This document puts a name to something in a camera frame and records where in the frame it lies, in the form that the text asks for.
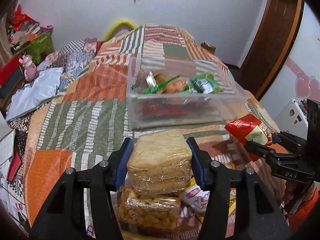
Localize brown wooden door frame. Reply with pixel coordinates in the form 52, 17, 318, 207
237, 0, 304, 100

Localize red white chip bag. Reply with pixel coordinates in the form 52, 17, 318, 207
225, 113, 272, 146

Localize red flat box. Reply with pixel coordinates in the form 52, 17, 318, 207
0, 56, 23, 99

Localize clear bag brown snacks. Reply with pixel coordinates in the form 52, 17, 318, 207
130, 71, 191, 95

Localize green pea snack bag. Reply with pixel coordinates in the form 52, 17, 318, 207
184, 73, 223, 94

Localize red plastic bag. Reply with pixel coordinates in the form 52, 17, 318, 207
11, 4, 34, 31

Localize pink plush toy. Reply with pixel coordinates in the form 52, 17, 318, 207
19, 55, 38, 83

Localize yellow curved headboard tube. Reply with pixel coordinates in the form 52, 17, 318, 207
102, 18, 137, 42

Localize clear plastic storage bin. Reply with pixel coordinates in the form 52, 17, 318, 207
126, 56, 249, 129

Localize brown cardboard box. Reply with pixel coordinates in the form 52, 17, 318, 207
201, 42, 216, 55

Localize green storage box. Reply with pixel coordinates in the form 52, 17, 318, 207
25, 30, 54, 66

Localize checkered patterned pillow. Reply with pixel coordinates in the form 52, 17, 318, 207
37, 38, 98, 90

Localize white refrigerator with stickers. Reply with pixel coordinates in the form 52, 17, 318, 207
260, 3, 319, 138

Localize fried snack clear bag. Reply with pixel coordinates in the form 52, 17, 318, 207
118, 187, 181, 230

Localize sliced bread loaf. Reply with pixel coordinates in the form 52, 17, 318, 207
127, 129, 192, 194

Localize white plastic mailer bag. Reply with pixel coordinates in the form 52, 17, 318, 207
5, 68, 63, 122

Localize white red snack packet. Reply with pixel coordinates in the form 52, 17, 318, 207
177, 178, 210, 215

